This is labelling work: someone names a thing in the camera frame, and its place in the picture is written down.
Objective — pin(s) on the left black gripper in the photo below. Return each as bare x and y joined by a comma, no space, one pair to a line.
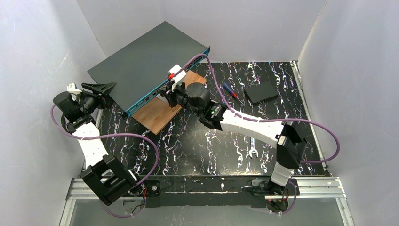
101,98

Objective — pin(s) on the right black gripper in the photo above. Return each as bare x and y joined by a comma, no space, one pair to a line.
171,96

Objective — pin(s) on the dark teal network switch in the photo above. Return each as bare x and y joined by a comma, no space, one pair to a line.
141,68

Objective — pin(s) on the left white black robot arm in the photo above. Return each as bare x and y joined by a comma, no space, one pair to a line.
104,174

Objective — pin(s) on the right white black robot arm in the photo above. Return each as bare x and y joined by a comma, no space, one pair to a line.
282,136

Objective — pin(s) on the wooden base board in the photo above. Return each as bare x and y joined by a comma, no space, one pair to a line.
156,114

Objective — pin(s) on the blue red screwdriver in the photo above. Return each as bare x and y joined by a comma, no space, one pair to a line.
231,91

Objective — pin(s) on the small black box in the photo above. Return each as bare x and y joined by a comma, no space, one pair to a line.
261,92

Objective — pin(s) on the silver open-end wrench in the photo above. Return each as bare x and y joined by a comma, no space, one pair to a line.
253,152

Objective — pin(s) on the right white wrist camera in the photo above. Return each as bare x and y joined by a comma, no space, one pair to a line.
176,75

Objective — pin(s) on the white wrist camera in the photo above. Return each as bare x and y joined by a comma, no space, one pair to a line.
176,75
72,88

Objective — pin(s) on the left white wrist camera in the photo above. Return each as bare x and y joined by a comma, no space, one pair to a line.
72,88

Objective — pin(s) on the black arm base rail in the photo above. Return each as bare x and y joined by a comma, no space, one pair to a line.
168,191

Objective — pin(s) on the aluminium frame rail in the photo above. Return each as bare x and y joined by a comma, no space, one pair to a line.
313,187

